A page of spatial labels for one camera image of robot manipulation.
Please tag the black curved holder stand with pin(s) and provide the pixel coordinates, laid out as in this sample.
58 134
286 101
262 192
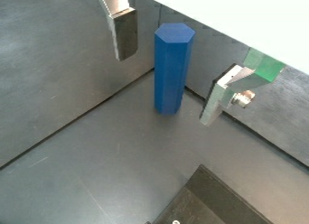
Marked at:
207 201

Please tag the blue hexagon peg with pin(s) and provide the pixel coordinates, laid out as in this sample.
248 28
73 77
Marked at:
173 43

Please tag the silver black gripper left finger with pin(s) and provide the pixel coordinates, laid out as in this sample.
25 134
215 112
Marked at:
123 19

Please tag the silver green gripper right finger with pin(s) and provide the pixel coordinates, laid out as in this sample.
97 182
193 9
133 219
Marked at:
234 86

